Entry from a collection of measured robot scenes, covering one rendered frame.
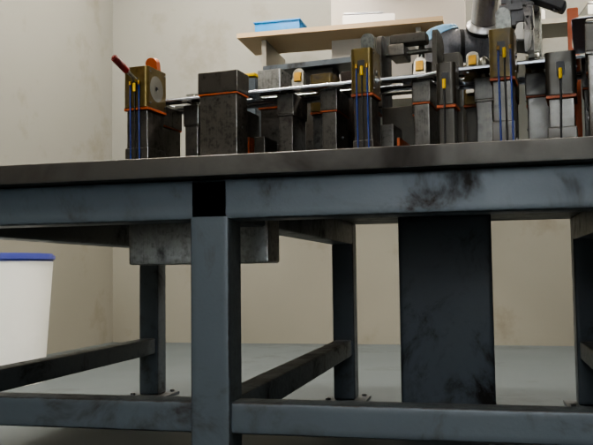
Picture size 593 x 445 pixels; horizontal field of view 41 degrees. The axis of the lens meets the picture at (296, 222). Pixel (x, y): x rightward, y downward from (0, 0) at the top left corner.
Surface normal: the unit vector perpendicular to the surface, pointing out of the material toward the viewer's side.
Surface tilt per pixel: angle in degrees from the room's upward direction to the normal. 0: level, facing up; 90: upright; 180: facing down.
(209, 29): 90
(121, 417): 90
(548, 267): 90
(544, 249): 90
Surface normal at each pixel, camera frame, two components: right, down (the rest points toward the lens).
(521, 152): -0.23, -0.06
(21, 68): 0.97, -0.03
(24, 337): 0.77, 0.01
